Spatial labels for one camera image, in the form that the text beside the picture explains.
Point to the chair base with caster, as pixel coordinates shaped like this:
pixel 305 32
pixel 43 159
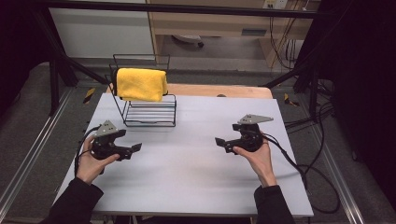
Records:
pixel 188 39

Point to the yellow black tape marker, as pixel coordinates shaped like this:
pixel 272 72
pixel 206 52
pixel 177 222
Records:
pixel 89 95
pixel 290 100

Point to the yellow towel with black trim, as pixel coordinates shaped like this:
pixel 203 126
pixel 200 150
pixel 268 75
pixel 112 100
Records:
pixel 141 84

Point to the black metal frame bar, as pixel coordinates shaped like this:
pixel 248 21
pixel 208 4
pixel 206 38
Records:
pixel 174 8

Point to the white cabinet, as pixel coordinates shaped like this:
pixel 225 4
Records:
pixel 99 34

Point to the aluminium rail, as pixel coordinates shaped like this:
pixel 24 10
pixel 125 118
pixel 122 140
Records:
pixel 34 146
pixel 336 174

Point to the black frame strut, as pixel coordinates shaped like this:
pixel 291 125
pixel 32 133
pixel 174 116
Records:
pixel 62 62
pixel 306 73

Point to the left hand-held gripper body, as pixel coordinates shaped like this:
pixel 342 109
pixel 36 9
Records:
pixel 106 146

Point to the black curtain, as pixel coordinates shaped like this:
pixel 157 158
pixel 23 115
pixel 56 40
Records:
pixel 18 46
pixel 364 77

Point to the person's left hand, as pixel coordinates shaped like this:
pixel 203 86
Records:
pixel 90 166

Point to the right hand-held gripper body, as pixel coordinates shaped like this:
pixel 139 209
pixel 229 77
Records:
pixel 250 138

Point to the person's right hand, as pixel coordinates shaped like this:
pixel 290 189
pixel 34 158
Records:
pixel 260 161

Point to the wooden board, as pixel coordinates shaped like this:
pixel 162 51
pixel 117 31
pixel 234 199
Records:
pixel 218 90

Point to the light wooden desk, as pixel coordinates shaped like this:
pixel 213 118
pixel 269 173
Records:
pixel 218 25

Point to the white wall socket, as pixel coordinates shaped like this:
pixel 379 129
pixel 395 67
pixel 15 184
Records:
pixel 275 3

